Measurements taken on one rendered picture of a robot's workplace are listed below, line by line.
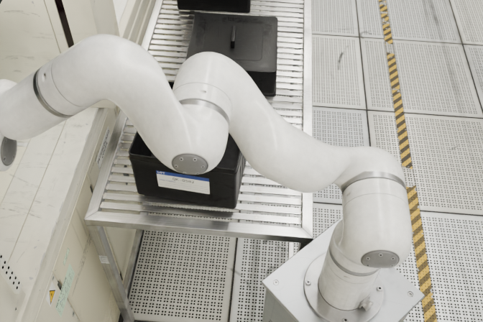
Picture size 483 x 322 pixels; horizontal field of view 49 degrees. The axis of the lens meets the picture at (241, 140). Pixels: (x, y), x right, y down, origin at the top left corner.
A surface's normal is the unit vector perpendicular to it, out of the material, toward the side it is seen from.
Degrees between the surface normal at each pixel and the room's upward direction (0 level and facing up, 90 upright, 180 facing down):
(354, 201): 49
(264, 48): 0
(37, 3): 90
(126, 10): 0
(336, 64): 0
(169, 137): 59
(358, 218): 42
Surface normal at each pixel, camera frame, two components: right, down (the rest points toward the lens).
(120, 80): 0.01, 0.38
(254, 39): 0.02, -0.65
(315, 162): 0.49, 0.00
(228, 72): 0.62, -0.43
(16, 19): -0.08, 0.76
